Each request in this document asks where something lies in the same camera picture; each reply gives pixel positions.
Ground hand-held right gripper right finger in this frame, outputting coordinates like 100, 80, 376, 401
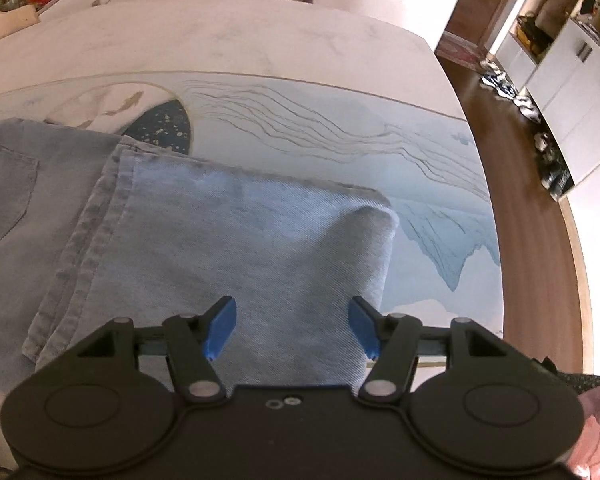
347, 296, 508, 406

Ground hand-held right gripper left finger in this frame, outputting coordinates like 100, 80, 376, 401
77, 295, 238, 406

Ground light blue jeans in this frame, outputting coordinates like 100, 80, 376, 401
0, 117, 401, 396

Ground blue printed table mat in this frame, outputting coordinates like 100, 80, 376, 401
0, 71, 505, 341

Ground dark floral garment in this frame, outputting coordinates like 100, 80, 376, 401
530, 357, 600, 396

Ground pink garment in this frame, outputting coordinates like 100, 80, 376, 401
565, 385, 600, 480

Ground row of shoes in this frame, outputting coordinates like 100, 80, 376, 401
477, 57, 576, 201

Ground patterned doormat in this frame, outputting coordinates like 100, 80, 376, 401
435, 30, 491, 66

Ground white wardrobe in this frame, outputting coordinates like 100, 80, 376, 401
490, 0, 600, 203

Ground yellow bag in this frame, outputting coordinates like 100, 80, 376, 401
515, 12, 553, 56

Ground brown wooden door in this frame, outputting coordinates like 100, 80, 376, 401
437, 0, 531, 56

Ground beige box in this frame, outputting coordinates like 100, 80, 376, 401
0, 7, 41, 46

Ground beige hanging coat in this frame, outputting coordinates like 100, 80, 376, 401
537, 0, 573, 36

